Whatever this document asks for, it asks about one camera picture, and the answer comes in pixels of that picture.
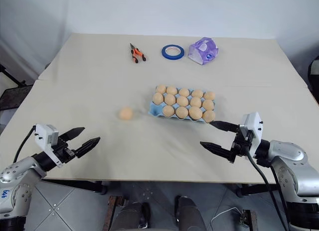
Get dark rounded shape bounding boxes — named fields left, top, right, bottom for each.
left=115, top=201, right=152, bottom=231
left=174, top=195, right=207, bottom=231

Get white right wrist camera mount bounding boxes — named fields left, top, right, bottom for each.
left=239, top=111, right=263, bottom=159

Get thin white floor cable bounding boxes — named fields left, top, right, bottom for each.
left=210, top=207, right=244, bottom=230

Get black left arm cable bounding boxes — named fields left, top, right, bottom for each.
left=12, top=125, right=37, bottom=163

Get black table leg bar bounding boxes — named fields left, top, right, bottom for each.
left=42, top=179, right=108, bottom=196
left=235, top=183, right=280, bottom=198

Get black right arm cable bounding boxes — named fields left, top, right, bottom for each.
left=245, top=140, right=292, bottom=231

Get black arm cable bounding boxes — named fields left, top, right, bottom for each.
left=245, top=140, right=292, bottom=231
left=12, top=125, right=37, bottom=163

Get rusty metal frame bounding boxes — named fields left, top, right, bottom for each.
left=106, top=195, right=125, bottom=231
left=239, top=208, right=259, bottom=231

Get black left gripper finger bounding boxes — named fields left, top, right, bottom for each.
left=74, top=136, right=101, bottom=159
left=58, top=127, right=86, bottom=142

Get loose tan egg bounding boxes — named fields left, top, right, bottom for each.
left=119, top=107, right=134, bottom=121

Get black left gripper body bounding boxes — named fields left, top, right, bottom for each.
left=53, top=138, right=77, bottom=166

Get black metal stand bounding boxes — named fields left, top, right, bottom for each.
left=0, top=63, right=33, bottom=111

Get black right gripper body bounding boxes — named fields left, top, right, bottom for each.
left=230, top=127, right=254, bottom=158

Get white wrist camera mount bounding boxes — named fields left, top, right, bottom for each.
left=34, top=123, right=63, bottom=168
left=239, top=111, right=263, bottom=159

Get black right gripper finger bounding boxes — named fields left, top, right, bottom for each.
left=208, top=120, right=241, bottom=133
left=199, top=141, right=236, bottom=164

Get blue egg carton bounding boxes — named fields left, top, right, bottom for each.
left=148, top=88, right=216, bottom=124

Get orange black pliers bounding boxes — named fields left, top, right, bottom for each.
left=129, top=42, right=148, bottom=64

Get purple tissue pack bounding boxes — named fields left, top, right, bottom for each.
left=187, top=37, right=219, bottom=66

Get black rounded object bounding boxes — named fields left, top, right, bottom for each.
left=307, top=55, right=319, bottom=105

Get blue tape roll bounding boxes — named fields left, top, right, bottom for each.
left=160, top=44, right=185, bottom=61

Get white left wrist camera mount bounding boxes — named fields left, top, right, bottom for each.
left=34, top=123, right=63, bottom=168

